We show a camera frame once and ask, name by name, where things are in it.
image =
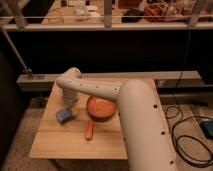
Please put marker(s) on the orange carrot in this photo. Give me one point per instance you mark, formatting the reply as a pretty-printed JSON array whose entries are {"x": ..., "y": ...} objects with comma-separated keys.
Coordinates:
[{"x": 89, "y": 130}]

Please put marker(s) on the red basket on shelf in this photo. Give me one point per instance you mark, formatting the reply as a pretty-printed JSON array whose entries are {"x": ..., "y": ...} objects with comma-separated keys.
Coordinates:
[{"x": 157, "y": 12}]

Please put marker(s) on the black object on shelf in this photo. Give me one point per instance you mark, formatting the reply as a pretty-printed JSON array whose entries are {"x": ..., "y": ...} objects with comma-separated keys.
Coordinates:
[{"x": 132, "y": 16}]

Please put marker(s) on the metal diagonal rod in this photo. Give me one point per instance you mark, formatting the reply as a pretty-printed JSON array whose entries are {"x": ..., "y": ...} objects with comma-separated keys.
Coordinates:
[{"x": 27, "y": 70}]

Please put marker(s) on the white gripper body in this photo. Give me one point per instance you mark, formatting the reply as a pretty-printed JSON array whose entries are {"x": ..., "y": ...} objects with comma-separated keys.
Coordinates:
[{"x": 70, "y": 98}]

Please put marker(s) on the dark power adapter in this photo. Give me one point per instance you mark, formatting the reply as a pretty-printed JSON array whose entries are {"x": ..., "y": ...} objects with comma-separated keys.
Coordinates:
[{"x": 207, "y": 128}]

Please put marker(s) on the grey low beam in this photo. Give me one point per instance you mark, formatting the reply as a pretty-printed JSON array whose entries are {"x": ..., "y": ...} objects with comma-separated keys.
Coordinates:
[{"x": 165, "y": 79}]

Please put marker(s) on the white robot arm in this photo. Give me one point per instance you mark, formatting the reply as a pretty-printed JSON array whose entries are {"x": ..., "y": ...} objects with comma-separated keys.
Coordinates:
[{"x": 147, "y": 141}]

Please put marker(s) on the orange bowl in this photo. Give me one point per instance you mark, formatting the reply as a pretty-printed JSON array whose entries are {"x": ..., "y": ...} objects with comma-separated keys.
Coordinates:
[{"x": 100, "y": 109}]

